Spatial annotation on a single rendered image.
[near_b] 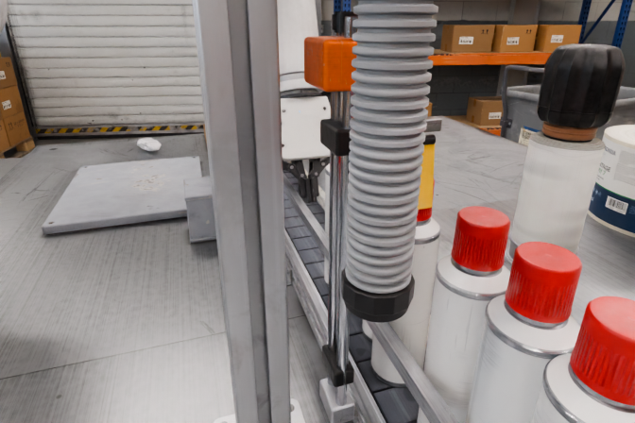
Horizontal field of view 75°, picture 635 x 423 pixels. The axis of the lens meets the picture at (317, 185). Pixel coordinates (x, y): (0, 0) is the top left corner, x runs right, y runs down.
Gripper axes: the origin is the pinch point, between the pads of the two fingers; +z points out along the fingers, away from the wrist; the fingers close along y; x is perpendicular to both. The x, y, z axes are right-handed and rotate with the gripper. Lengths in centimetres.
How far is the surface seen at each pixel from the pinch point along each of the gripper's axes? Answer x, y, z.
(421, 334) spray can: -33.0, 0.1, 12.2
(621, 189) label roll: -16, 48, 5
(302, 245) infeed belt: -4.3, -3.1, 8.2
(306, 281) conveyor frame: -12.6, -5.1, 11.4
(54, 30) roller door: 404, -133, -163
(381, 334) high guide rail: -34.5, -4.5, 10.7
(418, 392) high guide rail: -40.1, -4.5, 12.8
